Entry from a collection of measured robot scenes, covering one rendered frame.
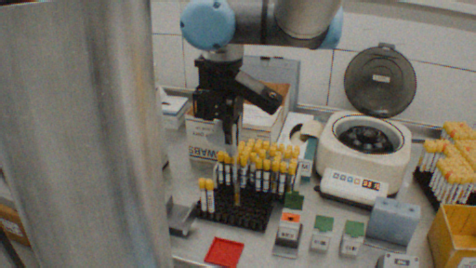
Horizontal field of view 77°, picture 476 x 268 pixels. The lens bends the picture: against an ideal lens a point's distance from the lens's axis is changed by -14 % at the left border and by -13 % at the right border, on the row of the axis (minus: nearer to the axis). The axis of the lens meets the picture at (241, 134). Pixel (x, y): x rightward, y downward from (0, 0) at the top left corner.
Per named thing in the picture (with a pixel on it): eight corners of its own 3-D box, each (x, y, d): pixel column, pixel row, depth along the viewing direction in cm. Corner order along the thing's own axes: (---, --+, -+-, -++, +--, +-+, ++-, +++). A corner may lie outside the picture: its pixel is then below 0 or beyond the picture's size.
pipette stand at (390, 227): (363, 243, 72) (373, 211, 67) (367, 222, 78) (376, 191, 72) (405, 255, 69) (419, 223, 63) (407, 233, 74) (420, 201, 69)
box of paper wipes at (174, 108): (119, 122, 118) (113, 89, 111) (135, 107, 127) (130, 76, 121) (177, 129, 114) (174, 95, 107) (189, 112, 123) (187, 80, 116)
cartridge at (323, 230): (309, 250, 71) (312, 229, 68) (311, 234, 75) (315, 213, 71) (326, 254, 70) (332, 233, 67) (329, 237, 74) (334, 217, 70)
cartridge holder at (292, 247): (271, 254, 70) (271, 243, 69) (280, 224, 78) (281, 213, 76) (296, 260, 69) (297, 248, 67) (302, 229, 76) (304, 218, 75)
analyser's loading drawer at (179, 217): (108, 212, 77) (102, 196, 75) (122, 195, 83) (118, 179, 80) (185, 234, 72) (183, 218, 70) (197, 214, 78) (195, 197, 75)
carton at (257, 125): (186, 159, 99) (181, 113, 91) (219, 113, 123) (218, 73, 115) (271, 175, 93) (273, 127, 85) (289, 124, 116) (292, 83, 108)
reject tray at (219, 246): (204, 261, 69) (203, 259, 68) (215, 238, 74) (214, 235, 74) (234, 270, 67) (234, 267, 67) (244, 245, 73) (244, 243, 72)
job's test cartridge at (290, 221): (277, 243, 71) (279, 222, 68) (281, 227, 75) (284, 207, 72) (296, 247, 70) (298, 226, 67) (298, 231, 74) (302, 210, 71)
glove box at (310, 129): (271, 175, 93) (273, 145, 88) (287, 130, 113) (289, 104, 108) (316, 182, 90) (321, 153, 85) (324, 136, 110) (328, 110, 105)
